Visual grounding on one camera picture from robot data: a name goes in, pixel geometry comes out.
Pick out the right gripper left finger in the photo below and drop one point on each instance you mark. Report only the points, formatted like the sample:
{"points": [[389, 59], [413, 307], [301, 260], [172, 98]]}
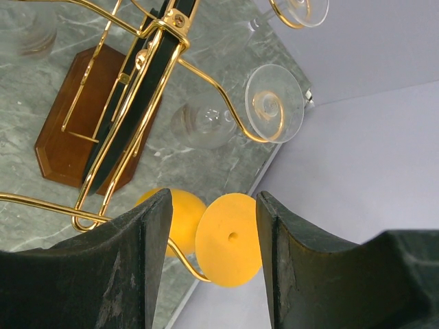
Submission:
{"points": [[108, 277]]}

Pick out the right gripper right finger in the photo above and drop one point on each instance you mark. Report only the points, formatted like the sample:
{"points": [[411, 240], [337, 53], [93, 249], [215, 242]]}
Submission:
{"points": [[315, 279]]}

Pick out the orange plastic goblet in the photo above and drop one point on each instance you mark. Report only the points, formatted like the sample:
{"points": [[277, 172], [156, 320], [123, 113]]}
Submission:
{"points": [[223, 236]]}

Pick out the clear front wine glass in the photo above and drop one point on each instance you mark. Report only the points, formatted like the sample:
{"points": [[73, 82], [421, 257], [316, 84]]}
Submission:
{"points": [[28, 31]]}

